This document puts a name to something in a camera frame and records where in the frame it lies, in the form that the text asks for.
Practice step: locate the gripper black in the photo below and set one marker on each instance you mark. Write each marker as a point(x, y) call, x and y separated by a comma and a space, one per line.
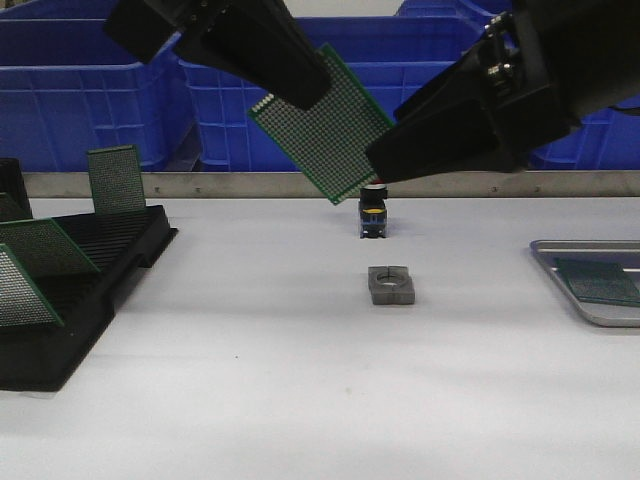
point(552, 63)
point(258, 41)

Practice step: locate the silver metal tray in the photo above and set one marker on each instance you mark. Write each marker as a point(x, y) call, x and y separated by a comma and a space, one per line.
point(624, 252)

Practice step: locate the black slotted board rack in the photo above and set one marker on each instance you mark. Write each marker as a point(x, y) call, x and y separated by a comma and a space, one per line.
point(42, 358)

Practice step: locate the centre blue plastic crate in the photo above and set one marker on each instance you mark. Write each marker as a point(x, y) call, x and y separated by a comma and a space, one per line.
point(391, 56)

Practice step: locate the red emergency stop button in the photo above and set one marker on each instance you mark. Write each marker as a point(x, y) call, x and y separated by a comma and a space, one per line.
point(372, 211)

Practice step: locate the right rear blue crate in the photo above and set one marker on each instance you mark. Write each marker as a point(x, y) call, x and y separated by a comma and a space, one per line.
point(476, 10)

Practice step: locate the left front blue crate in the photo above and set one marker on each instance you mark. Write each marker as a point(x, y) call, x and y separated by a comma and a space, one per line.
point(67, 88)

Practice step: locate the right front blue crate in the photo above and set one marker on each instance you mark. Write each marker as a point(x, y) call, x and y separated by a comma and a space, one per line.
point(607, 140)

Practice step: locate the left rear blue crate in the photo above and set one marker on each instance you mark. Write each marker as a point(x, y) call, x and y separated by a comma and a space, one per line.
point(59, 9)

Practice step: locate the grey metal clamp block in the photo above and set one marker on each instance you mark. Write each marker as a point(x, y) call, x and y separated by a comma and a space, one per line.
point(391, 285)

